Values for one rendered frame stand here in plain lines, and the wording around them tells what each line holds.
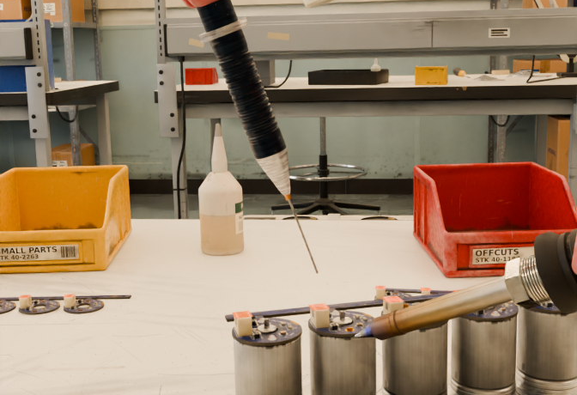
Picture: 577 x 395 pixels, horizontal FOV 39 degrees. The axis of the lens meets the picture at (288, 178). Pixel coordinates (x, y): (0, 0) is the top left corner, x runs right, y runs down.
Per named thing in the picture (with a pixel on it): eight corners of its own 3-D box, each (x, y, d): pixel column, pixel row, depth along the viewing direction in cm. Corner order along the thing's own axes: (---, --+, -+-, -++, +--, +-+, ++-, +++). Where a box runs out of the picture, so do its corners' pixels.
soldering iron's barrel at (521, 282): (375, 358, 27) (555, 306, 24) (356, 314, 27) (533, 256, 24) (393, 344, 28) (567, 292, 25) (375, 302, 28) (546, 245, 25)
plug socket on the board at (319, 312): (337, 326, 29) (336, 308, 29) (313, 329, 29) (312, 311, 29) (330, 319, 30) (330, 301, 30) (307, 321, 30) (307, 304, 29)
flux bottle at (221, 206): (252, 249, 64) (249, 123, 62) (220, 258, 61) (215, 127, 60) (224, 242, 66) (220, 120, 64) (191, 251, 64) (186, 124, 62)
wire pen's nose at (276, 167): (268, 197, 27) (252, 156, 27) (297, 185, 28) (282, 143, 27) (276, 203, 26) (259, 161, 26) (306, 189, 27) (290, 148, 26)
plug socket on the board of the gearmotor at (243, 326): (259, 335, 28) (258, 316, 28) (235, 337, 28) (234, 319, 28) (255, 327, 29) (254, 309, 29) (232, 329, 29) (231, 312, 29)
